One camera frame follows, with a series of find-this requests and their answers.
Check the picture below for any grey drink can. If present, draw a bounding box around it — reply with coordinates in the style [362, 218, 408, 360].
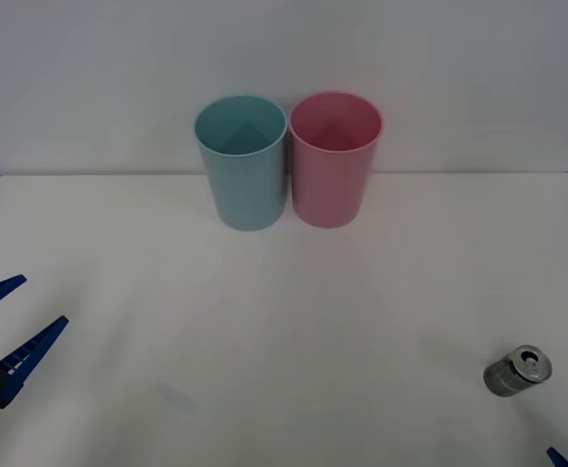
[482, 343, 553, 399]

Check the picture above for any pale blue plastic bin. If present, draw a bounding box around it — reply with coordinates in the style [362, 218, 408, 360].
[194, 93, 288, 232]

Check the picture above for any pink plastic bin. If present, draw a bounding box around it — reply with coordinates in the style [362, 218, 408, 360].
[288, 91, 384, 229]

